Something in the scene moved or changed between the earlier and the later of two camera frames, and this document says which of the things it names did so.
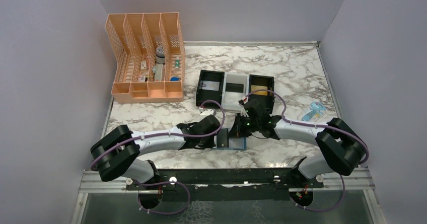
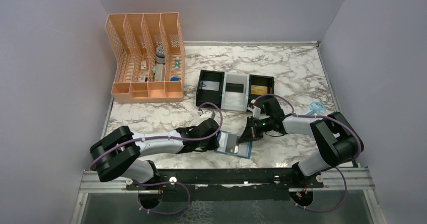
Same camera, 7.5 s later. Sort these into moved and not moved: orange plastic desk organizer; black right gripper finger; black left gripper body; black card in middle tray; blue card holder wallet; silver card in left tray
Moved: blue card holder wallet; black right gripper finger
Not moved: black left gripper body; black card in middle tray; orange plastic desk organizer; silver card in left tray
